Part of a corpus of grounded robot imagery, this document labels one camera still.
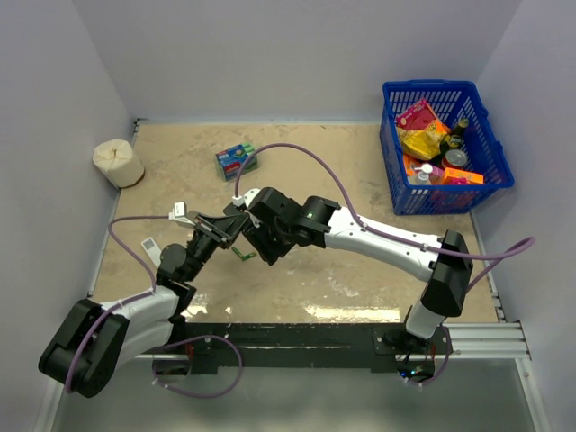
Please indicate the dark glass bottle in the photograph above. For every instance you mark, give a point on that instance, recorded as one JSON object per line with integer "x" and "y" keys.
{"x": 454, "y": 139}

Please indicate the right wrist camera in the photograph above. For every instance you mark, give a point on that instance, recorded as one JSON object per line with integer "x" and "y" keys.
{"x": 238, "y": 208}

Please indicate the pink snack bag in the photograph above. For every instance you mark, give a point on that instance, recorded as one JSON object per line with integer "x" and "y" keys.
{"x": 420, "y": 116}

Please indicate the black base frame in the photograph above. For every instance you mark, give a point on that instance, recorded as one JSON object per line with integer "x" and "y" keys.
{"x": 380, "y": 348}

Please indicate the orange pink box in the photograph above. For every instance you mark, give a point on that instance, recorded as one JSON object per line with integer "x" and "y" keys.
{"x": 453, "y": 176}

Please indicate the green battery left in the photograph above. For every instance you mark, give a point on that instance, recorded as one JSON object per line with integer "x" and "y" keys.
{"x": 237, "y": 252}

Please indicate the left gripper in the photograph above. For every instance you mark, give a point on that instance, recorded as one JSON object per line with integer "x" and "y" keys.
{"x": 229, "y": 226}

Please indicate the white pump bottle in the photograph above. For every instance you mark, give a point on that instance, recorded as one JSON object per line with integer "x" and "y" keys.
{"x": 422, "y": 175}

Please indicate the yellow snack bag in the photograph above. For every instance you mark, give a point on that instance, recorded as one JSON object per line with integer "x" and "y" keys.
{"x": 421, "y": 144}

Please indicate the green battery angled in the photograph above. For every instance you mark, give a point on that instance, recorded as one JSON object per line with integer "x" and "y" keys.
{"x": 248, "y": 256}

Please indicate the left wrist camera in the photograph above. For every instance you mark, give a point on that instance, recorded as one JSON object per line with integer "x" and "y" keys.
{"x": 178, "y": 214}

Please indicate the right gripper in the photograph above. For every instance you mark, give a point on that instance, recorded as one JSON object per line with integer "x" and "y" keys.
{"x": 269, "y": 251}

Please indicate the green battery pack box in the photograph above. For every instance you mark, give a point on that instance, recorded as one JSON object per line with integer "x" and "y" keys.
{"x": 229, "y": 160}

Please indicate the metal tin can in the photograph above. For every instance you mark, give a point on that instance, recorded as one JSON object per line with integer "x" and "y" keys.
{"x": 454, "y": 158}

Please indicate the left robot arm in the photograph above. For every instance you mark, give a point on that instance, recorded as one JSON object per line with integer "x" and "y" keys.
{"x": 95, "y": 338}

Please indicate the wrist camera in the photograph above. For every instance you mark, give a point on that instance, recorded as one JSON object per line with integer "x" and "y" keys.
{"x": 178, "y": 214}
{"x": 238, "y": 208}

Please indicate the blue plastic basket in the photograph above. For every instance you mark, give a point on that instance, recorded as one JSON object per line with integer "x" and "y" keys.
{"x": 451, "y": 100}

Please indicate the beige paper roll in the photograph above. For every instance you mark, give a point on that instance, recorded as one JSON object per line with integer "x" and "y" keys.
{"x": 118, "y": 162}

